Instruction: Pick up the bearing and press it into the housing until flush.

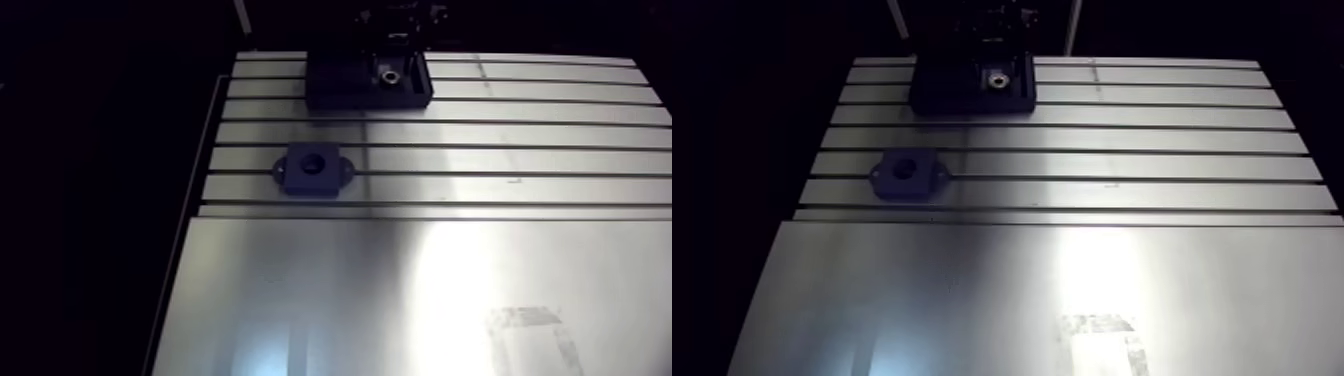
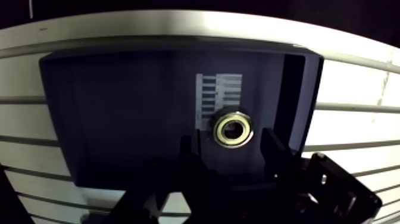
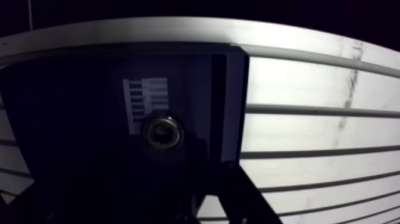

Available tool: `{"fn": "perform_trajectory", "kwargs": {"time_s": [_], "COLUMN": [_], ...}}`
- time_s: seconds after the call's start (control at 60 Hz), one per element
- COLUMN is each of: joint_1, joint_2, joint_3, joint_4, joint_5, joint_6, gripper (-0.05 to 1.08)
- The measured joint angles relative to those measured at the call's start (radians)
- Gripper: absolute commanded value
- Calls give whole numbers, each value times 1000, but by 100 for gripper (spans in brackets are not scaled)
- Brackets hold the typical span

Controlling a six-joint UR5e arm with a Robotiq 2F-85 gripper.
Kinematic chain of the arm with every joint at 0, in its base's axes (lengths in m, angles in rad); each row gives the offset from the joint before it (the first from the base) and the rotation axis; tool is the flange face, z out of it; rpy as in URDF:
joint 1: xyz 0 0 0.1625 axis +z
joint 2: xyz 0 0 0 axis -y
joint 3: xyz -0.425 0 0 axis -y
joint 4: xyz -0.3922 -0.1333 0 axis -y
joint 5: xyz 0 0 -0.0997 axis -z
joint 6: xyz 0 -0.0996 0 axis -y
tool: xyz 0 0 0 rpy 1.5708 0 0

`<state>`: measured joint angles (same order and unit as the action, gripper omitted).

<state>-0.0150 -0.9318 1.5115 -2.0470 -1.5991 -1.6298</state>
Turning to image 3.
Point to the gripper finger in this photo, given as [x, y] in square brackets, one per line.
[240, 194]

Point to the steel bearing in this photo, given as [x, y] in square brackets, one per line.
[149, 135]

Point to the black tray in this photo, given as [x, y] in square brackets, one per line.
[78, 94]

